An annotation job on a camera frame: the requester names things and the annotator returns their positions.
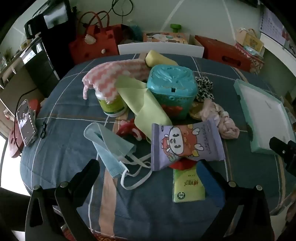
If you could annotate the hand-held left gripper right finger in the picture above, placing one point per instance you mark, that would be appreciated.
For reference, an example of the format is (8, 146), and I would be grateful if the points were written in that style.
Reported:
(210, 183)

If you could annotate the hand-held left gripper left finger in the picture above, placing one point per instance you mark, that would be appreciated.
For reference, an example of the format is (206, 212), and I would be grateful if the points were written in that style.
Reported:
(90, 171)

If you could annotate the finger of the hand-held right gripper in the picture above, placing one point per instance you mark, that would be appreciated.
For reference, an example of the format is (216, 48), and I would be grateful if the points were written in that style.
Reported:
(281, 147)

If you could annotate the green tissue packet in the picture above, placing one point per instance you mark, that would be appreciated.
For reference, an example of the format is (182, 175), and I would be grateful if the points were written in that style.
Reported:
(187, 185)

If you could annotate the blue face mask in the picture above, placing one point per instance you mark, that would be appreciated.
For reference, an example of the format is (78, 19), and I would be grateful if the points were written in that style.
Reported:
(108, 143)

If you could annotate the teal rimmed white tray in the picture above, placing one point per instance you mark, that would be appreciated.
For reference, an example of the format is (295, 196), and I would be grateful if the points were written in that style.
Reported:
(261, 111)

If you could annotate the purple cartoon tissue packet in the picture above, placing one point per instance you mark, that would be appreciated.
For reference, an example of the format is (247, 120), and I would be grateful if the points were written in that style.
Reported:
(185, 141)

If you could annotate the yellow-green cloth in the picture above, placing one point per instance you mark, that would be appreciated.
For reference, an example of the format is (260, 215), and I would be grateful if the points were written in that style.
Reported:
(150, 111)

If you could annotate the pink zigzag fluffy towel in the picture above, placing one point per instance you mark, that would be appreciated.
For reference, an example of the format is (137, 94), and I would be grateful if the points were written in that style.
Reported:
(104, 76)

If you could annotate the leopard print scrunchie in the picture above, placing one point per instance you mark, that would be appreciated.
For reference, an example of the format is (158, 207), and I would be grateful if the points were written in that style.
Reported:
(204, 85)

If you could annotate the red packet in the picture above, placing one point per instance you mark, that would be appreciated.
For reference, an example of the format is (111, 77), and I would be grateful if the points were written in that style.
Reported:
(182, 165)

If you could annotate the pink scrunchie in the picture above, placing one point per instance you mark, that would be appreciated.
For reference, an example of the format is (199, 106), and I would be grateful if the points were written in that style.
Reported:
(227, 129)

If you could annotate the green and white jar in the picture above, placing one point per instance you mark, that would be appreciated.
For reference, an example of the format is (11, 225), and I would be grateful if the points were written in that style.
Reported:
(113, 107)

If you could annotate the yellow scrunchie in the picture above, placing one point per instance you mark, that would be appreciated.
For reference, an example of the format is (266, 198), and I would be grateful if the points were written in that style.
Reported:
(195, 113)

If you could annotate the red plastic stool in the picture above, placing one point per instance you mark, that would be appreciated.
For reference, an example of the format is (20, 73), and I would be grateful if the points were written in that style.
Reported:
(13, 148)

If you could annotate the smartphone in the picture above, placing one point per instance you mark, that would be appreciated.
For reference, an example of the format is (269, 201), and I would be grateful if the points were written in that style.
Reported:
(25, 122)

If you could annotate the red patterned tin box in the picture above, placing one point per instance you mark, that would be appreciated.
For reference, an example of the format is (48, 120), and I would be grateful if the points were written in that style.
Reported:
(255, 62)

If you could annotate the white desk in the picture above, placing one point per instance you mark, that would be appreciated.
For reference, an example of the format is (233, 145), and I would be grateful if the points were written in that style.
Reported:
(277, 48)

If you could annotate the blue wipes pack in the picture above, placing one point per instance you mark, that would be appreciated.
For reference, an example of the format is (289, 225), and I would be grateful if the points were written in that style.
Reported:
(252, 50)

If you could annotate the teal plastic wipes box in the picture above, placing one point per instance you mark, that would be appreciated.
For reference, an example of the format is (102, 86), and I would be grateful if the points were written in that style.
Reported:
(171, 81)

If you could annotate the yellow gift bag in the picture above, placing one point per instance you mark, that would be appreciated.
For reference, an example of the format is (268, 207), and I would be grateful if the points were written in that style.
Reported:
(252, 40)

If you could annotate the dark cabinet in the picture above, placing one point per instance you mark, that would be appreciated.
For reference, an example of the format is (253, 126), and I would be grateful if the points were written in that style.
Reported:
(44, 69)

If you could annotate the red cardboard box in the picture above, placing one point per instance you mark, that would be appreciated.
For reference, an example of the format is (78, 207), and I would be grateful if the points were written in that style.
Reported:
(219, 48)

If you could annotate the red tote bag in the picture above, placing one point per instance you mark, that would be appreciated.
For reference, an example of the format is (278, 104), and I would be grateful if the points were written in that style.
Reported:
(92, 46)

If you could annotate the yellow sponge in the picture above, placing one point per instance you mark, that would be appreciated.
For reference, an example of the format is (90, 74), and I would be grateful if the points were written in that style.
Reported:
(157, 58)

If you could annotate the white cardboard box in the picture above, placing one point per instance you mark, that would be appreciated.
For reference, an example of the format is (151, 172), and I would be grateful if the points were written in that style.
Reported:
(161, 48)

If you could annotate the teal fluffy duster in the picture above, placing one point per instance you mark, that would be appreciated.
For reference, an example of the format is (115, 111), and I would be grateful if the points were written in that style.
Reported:
(135, 31)

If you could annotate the orange printed box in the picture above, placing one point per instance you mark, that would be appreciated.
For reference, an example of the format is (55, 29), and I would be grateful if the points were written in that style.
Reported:
(161, 37)

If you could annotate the black kettle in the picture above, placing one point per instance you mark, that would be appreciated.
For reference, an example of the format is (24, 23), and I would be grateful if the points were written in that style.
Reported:
(32, 27)

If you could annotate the black monitor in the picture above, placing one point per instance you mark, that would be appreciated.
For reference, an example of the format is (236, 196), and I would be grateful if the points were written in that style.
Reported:
(55, 18)

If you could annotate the green dumbbell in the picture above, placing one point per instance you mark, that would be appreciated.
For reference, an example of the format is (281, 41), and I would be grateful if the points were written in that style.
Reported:
(175, 27)

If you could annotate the wall calendar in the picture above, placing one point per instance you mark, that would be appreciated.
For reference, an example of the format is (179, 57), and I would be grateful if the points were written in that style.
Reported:
(272, 25)

